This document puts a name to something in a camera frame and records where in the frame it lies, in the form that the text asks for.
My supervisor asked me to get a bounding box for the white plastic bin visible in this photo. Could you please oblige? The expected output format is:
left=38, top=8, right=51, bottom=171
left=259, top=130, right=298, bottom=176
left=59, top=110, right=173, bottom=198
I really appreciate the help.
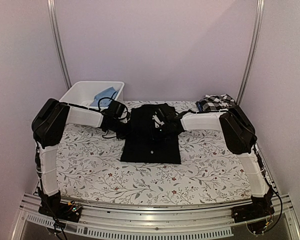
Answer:
left=59, top=81, right=125, bottom=109

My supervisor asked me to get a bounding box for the aluminium front rail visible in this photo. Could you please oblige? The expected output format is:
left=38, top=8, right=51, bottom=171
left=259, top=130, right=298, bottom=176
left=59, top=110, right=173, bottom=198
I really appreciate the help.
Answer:
left=11, top=193, right=300, bottom=240

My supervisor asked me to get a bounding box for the black white checkered shirt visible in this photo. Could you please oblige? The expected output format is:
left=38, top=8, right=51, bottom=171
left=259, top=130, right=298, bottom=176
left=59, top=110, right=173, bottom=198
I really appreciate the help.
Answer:
left=199, top=94, right=236, bottom=112

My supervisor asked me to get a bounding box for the black long sleeve shirt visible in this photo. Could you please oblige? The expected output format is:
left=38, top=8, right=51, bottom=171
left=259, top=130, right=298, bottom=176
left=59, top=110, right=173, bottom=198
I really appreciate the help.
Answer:
left=120, top=103, right=185, bottom=165

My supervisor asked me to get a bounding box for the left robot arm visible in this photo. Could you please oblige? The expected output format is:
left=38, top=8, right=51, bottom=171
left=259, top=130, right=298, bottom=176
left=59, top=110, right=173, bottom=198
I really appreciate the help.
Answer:
left=31, top=98, right=130, bottom=217

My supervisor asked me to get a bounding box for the floral patterned tablecloth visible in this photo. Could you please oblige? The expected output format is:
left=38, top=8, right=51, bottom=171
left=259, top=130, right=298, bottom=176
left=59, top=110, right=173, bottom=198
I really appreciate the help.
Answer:
left=56, top=124, right=252, bottom=205

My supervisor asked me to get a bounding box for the right aluminium frame post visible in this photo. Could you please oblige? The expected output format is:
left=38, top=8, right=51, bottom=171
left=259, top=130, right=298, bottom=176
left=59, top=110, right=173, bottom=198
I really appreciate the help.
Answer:
left=240, top=0, right=266, bottom=86

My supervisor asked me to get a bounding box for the left aluminium frame post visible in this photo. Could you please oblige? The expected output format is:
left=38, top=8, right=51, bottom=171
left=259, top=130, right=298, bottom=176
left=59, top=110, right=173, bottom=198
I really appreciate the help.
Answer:
left=47, top=0, right=72, bottom=90

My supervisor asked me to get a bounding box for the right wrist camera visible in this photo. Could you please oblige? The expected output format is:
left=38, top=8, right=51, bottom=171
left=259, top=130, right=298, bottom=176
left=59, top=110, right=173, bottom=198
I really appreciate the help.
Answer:
left=152, top=110, right=166, bottom=129

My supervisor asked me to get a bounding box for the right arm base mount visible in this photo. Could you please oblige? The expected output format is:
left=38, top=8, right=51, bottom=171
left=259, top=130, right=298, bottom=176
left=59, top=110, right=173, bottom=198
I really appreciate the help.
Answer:
left=231, top=200, right=275, bottom=223

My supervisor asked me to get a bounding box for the dark blue folded shirt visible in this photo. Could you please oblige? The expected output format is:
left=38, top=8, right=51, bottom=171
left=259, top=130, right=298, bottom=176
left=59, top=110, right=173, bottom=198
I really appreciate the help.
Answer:
left=195, top=101, right=204, bottom=113

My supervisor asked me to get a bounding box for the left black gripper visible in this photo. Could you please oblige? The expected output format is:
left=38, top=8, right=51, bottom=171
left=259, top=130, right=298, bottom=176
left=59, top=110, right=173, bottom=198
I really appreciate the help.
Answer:
left=108, top=118, right=139, bottom=140

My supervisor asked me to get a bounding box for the light blue shirt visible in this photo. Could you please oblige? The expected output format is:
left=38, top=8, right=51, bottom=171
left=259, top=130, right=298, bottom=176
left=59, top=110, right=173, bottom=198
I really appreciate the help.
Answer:
left=90, top=86, right=119, bottom=108

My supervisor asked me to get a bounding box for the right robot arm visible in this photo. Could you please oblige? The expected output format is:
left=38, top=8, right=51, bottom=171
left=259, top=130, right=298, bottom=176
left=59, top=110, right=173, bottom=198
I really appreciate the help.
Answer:
left=150, top=104, right=274, bottom=218

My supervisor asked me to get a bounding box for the aluminium frame post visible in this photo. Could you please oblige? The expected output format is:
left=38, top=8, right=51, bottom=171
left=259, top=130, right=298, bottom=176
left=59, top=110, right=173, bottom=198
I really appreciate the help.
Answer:
left=47, top=0, right=72, bottom=90
left=240, top=0, right=266, bottom=86

